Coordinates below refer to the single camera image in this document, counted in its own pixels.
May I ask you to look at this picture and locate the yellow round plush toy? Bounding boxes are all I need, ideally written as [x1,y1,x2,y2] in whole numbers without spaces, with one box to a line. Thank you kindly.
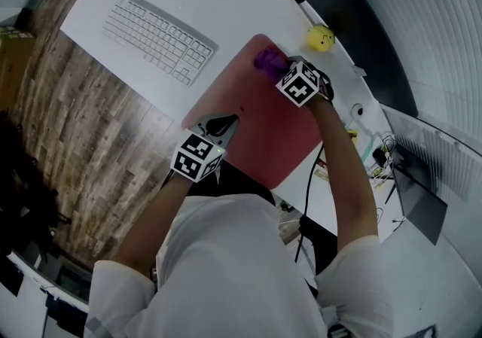
[306,25,336,53]

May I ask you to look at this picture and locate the purple cloth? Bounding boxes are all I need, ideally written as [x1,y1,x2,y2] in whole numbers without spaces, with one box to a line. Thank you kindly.
[252,47,291,80]

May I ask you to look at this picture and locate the person's white shirt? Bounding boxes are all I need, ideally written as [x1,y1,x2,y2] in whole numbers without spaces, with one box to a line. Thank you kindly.
[83,193,396,338]

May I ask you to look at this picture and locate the black cable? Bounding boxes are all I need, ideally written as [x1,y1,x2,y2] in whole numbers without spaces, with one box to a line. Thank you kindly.
[293,142,325,264]

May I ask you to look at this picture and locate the yellow cardboard box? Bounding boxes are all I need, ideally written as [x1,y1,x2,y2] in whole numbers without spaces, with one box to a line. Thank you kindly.
[0,26,37,111]

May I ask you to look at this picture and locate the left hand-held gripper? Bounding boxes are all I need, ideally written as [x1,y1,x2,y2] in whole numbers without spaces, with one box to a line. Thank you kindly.
[169,112,241,183]

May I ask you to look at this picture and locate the white keyboard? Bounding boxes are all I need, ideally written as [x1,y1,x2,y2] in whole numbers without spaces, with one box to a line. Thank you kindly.
[101,0,219,87]

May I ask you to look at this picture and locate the person's left forearm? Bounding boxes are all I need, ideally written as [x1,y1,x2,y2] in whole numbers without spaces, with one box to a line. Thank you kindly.
[112,171,195,280]

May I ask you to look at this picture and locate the person's right forearm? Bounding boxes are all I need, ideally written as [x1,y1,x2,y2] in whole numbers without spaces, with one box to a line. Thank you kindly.
[308,96,380,254]

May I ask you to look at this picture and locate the tangle of thin cables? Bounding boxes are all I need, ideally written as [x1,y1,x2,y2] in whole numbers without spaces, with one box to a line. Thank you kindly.
[363,132,400,190]

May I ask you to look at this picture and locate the black laptop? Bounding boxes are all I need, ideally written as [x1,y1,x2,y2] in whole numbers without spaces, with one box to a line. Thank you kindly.
[391,142,449,247]

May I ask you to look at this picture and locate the pink mouse pad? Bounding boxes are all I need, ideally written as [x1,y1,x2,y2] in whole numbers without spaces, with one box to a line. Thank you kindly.
[181,33,324,190]

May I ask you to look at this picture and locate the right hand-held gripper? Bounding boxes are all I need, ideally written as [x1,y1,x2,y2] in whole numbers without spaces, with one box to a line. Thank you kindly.
[275,56,335,108]

